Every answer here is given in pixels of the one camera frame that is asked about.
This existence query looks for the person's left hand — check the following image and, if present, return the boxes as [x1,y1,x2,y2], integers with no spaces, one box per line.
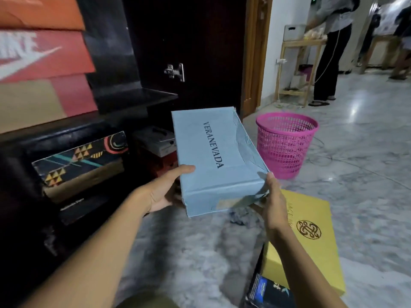
[134,165,196,214]

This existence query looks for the person's right hand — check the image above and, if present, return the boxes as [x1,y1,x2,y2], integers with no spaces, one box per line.
[250,171,289,234]

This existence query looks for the red Skechers Gowalk shoebox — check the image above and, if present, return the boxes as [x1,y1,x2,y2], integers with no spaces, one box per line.
[151,152,179,181]

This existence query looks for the pile of paper scraps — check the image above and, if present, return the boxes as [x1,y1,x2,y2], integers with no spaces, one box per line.
[229,207,261,227]

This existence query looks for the white and red Skechers shoebox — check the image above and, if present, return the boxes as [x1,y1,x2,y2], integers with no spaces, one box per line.
[133,125,177,157]

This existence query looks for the light blue shoebox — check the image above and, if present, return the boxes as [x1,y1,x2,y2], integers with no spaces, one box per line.
[171,107,270,218]

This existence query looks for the yellow shoe box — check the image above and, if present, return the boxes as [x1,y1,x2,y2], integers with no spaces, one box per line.
[261,189,347,297]

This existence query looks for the gold shoebox with diamond logo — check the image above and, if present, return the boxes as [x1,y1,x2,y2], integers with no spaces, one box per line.
[42,162,126,204]

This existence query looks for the small black shoebox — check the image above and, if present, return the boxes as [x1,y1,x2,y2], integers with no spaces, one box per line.
[245,250,300,308]

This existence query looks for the black patterned Foamies shoebox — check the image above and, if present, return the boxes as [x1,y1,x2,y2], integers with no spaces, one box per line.
[31,131,129,188]

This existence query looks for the dark wooden cabinet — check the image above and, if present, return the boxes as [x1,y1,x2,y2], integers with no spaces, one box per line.
[0,0,248,308]

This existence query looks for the brown and red Skechers shoebox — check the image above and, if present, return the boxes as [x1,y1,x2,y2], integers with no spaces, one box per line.
[0,73,99,135]

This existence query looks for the dark wooden cabinet door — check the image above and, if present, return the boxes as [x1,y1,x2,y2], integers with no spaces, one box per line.
[122,0,248,123]

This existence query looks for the orange Nike shoebox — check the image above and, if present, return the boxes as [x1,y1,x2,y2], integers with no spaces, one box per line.
[0,28,97,84]

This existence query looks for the person's right forearm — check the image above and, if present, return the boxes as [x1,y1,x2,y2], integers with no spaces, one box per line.
[265,220,347,308]

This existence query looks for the person's left forearm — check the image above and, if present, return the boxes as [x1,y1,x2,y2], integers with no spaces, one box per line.
[22,188,155,308]

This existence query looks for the silver metal cabinet hinge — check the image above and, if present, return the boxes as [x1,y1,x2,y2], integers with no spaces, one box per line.
[164,63,185,83]
[42,226,60,258]

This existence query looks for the white storage box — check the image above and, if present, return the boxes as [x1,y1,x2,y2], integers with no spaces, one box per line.
[284,24,307,42]

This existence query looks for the pink plastic basket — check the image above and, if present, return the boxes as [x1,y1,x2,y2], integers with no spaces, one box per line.
[256,113,319,180]

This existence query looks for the pink plastic basin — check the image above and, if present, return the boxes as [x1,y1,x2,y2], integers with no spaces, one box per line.
[298,64,314,83]

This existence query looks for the brown wooden room door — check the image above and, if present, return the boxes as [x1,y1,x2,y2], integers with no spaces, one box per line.
[241,0,274,120]

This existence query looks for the light wooden table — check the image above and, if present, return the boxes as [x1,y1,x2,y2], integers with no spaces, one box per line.
[274,37,328,108]

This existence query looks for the small pale yellow objects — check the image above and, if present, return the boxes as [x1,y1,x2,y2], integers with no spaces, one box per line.
[303,28,327,40]

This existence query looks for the wooden bench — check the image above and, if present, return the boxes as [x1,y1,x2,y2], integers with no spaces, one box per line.
[359,33,411,75]

